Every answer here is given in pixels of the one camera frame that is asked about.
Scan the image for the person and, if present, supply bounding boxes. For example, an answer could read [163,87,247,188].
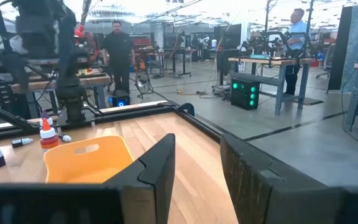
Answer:
[100,20,136,94]
[283,8,309,96]

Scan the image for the black aluminium table frame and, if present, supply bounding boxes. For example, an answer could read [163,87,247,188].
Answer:
[0,98,225,144]

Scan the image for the black floor fan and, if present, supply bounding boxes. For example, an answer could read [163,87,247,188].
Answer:
[134,68,154,99]

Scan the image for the computer tower green lights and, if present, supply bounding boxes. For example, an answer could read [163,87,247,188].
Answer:
[230,77,260,111]

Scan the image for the black partition panel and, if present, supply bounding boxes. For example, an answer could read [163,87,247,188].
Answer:
[327,5,353,91]

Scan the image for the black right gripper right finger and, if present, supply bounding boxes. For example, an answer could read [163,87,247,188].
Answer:
[220,133,358,224]

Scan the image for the yellow power cord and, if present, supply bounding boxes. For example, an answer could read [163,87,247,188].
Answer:
[175,89,200,96]

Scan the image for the large red food coloring bottle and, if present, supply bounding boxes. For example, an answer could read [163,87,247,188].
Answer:
[39,118,60,154]

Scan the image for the computer tower blue light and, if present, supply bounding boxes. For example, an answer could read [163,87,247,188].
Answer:
[111,89,131,108]

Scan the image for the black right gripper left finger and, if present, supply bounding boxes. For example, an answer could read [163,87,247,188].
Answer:
[0,133,176,224]

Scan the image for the black monitor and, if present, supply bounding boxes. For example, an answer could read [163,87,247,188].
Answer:
[221,23,242,50]

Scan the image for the yellow plastic bin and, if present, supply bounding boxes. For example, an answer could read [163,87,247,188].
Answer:
[44,135,135,184]

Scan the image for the grey office chair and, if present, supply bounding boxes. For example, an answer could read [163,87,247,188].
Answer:
[315,43,336,79]

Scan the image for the black floor mat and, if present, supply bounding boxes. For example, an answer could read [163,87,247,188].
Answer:
[291,96,324,107]

